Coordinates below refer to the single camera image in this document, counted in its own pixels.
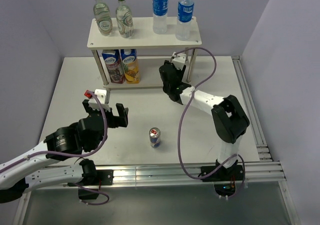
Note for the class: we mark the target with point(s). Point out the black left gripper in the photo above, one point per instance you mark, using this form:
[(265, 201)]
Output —
[(121, 120)]

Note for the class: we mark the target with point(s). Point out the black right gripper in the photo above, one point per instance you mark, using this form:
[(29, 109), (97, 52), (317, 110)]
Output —
[(181, 73)]

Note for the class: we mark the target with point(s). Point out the water bottle blue label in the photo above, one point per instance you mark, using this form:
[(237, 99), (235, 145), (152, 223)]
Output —
[(160, 12), (185, 11)]

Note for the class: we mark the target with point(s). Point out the glass soda bottle green cap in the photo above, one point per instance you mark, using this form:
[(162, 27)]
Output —
[(103, 17)]

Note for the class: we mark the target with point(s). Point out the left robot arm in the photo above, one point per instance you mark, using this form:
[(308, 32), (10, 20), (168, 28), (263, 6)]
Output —
[(62, 157)]

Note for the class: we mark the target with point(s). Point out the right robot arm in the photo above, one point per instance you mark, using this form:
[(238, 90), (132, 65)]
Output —
[(229, 118)]

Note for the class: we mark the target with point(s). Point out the white two-tier shelf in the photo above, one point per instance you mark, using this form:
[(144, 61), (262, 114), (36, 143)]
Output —
[(150, 47)]

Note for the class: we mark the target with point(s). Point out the yellow pineapple juice carton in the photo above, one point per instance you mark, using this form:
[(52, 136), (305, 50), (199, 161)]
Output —
[(130, 65)]

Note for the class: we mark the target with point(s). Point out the purple grape juice carton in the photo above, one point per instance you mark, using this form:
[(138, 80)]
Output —
[(113, 65)]

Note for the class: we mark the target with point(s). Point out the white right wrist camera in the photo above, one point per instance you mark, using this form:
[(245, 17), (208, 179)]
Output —
[(178, 60)]

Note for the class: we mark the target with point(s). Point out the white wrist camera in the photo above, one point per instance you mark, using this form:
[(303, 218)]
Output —
[(98, 98), (178, 60)]

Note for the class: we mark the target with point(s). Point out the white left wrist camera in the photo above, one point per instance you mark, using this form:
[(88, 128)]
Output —
[(98, 98)]

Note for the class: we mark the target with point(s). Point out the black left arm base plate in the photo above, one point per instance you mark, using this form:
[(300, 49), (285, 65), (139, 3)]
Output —
[(98, 178)]

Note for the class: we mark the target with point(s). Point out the aluminium side rail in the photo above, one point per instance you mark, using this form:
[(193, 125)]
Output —
[(261, 144)]

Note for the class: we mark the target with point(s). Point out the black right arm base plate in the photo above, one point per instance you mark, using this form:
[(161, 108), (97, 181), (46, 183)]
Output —
[(234, 173)]

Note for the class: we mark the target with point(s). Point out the aluminium mounting rail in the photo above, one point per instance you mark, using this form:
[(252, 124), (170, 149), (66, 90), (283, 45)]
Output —
[(173, 175)]

